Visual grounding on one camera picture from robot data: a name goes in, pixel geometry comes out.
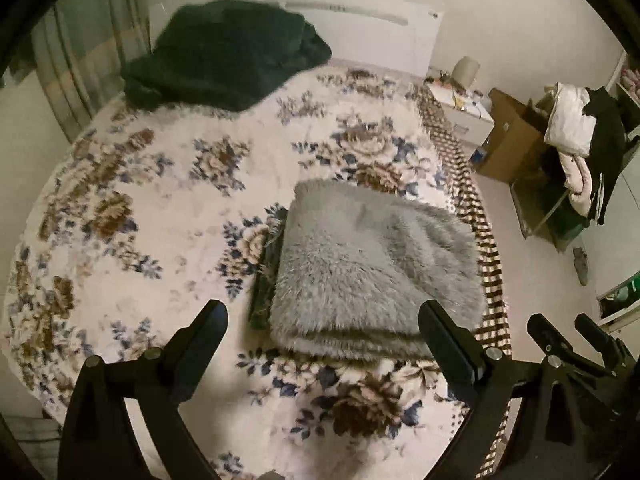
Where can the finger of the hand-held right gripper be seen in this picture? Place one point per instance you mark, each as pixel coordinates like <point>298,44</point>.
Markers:
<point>545,332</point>
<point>597,337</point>

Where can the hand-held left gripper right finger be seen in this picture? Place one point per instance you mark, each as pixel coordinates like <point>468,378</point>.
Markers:
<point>435,335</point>

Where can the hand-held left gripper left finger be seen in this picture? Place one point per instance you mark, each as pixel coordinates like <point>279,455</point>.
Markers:
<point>215,330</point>

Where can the grey fluffy blanket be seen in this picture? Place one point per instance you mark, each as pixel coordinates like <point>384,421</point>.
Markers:
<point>370,270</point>

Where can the white storage box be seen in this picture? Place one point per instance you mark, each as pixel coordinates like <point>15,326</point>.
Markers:
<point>620,305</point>

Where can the dark green folded garment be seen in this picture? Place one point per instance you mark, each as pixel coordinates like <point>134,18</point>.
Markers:
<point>262,290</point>

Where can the grey slipper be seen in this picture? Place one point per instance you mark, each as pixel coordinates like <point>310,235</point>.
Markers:
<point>581,267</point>

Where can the floral fleece blanket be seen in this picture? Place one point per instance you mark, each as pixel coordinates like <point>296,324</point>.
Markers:
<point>150,210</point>

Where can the brown checked bedsheet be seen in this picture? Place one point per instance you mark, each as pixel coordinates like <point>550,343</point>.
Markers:
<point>470,195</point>

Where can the pink garment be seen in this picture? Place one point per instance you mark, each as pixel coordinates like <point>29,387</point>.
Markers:
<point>575,180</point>

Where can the cardboard box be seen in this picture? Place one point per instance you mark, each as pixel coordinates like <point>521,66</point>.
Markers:
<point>510,145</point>

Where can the white nightstand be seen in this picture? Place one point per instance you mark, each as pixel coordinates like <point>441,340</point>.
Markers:
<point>470,125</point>

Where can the white jacket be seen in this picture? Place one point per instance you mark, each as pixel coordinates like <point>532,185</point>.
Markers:
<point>567,120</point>

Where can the white shelf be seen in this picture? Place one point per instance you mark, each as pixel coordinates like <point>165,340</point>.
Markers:
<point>622,90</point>

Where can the white table lamp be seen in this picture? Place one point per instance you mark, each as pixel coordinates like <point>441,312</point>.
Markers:
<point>466,71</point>

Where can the dark green blanket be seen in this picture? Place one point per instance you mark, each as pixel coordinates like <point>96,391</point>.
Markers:
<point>225,55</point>

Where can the striped curtain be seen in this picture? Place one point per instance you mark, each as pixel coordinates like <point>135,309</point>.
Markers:
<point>85,70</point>

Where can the white headboard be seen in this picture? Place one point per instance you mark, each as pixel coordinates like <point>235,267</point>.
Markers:
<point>380,45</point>

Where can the green frame chair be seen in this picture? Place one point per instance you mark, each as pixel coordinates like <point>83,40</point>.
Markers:
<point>545,200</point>

